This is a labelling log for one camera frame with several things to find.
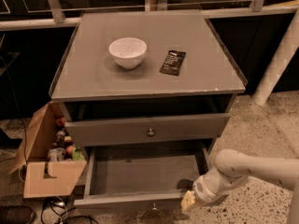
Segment white slanted post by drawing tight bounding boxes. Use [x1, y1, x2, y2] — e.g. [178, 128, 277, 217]
[252, 8, 299, 105]

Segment black snack packet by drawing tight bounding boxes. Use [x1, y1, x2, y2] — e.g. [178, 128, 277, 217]
[160, 50, 186, 76]

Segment grey drawer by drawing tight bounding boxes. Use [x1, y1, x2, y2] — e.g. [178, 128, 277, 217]
[75, 140, 208, 213]
[59, 94, 237, 147]

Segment grey top drawer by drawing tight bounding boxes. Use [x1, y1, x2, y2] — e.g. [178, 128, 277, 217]
[59, 94, 237, 147]

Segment black object on floor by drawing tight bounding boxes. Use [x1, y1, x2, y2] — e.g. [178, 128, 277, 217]
[0, 205, 36, 224]

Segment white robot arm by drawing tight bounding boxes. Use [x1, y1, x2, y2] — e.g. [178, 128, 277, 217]
[180, 149, 299, 224]

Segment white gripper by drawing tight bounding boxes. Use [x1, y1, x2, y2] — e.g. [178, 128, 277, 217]
[180, 172, 222, 211]

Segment clear jar in box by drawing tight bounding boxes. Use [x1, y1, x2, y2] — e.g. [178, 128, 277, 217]
[49, 147, 65, 162]

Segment metal railing frame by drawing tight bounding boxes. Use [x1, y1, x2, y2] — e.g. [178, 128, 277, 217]
[0, 0, 299, 32]

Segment green packet in box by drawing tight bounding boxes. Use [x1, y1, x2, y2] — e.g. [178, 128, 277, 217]
[72, 146, 85, 161]

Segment grey drawer cabinet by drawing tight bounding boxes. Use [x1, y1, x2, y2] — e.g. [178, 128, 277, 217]
[49, 10, 249, 161]

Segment black cables on floor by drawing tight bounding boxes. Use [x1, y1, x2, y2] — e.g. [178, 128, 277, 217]
[40, 196, 99, 224]

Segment cardboard box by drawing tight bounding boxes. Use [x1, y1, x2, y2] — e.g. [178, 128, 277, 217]
[9, 103, 87, 198]

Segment white ceramic bowl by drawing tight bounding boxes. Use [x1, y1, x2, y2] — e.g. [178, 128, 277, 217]
[108, 37, 147, 69]

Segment red fruit in box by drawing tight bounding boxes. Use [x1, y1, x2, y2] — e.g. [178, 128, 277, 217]
[65, 145, 74, 155]

